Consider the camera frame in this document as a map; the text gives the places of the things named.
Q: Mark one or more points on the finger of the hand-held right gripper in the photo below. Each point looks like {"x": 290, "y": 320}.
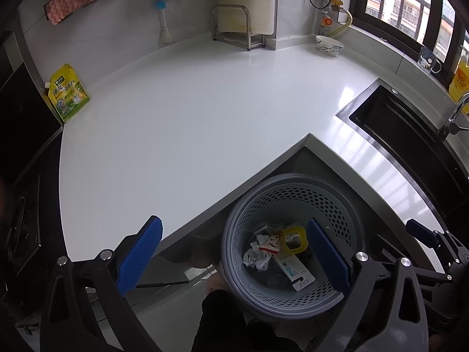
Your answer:
{"x": 421, "y": 229}
{"x": 383, "y": 245}

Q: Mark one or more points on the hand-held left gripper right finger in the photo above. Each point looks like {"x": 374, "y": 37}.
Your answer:
{"x": 328, "y": 253}

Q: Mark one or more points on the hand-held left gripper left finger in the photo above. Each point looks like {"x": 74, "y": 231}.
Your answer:
{"x": 141, "y": 253}

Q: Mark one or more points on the white toothpaste box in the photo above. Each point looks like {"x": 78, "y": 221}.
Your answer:
{"x": 291, "y": 269}

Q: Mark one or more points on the red patterned snack wrapper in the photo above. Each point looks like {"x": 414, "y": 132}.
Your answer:
{"x": 272, "y": 244}

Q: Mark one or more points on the white paper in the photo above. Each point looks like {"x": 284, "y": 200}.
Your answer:
{"x": 256, "y": 258}

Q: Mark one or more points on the grey perforated waste basket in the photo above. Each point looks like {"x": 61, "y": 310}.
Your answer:
{"x": 256, "y": 205}

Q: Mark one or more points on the person's foot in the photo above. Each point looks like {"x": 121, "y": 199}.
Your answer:
{"x": 216, "y": 284}

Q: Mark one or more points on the person's black trouser leg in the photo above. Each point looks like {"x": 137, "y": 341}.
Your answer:
{"x": 220, "y": 319}

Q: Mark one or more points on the steel sink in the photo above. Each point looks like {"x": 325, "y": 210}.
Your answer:
{"x": 395, "y": 124}

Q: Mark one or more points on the chrome faucet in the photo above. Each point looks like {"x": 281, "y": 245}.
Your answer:
{"x": 461, "y": 104}

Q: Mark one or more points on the yellow oil bottle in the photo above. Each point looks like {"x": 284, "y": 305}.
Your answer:
{"x": 460, "y": 84}

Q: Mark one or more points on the glass mug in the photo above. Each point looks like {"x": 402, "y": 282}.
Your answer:
{"x": 427, "y": 60}

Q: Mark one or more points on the green yellow pouch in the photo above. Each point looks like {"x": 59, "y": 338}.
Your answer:
{"x": 69, "y": 95}

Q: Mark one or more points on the black stove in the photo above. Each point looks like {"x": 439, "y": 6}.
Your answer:
{"x": 25, "y": 117}

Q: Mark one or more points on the white patterned bowl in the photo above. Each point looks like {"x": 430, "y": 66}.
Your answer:
{"x": 329, "y": 46}

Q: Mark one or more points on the blue white bottle brush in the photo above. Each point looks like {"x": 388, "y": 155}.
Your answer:
{"x": 163, "y": 33}

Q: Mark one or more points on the orange white gas regulator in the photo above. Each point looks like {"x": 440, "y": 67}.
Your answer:
{"x": 326, "y": 21}

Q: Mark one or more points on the pink waffle cloth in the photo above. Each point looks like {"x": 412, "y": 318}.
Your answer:
{"x": 73, "y": 0}

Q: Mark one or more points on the metal rack with cutting board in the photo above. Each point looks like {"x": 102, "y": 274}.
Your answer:
{"x": 245, "y": 0}

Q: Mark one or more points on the dark window frame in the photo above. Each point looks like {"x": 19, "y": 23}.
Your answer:
{"x": 359, "y": 7}

